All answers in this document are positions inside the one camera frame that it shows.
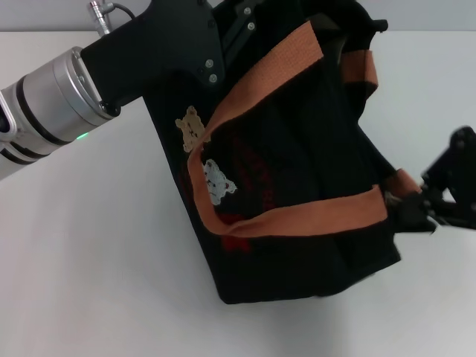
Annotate black food bag orange handles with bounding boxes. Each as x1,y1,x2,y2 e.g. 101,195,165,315
143,0,438,307

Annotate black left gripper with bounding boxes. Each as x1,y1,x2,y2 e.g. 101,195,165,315
80,0,262,113

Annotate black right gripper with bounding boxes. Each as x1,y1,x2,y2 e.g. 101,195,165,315
399,126,476,234

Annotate grey cable with metal plug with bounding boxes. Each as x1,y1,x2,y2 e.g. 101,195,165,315
88,0,137,36

